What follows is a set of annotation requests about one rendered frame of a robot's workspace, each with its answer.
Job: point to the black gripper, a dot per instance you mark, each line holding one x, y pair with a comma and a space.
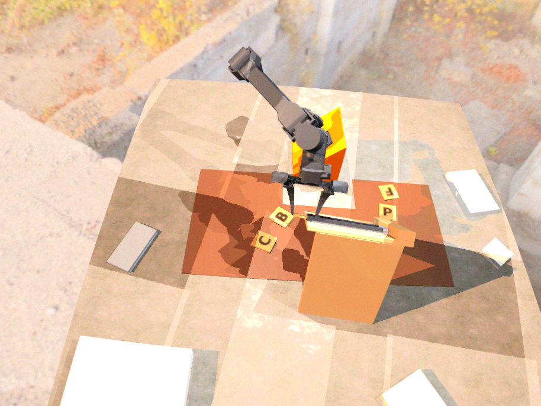
329, 187

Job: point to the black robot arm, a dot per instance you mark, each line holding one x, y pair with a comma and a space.
300, 124

